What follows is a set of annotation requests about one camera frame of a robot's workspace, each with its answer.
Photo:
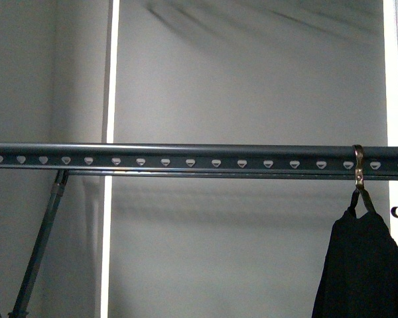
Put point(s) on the dark perforated clothes rail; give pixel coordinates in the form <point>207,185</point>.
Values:
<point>205,160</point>

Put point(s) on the dark glossy clothes hanger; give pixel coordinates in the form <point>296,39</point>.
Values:
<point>360,190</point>

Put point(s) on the black garment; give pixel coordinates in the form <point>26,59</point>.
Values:
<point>360,273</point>

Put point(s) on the grey diagonal rack leg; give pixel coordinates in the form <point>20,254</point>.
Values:
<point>24,295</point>

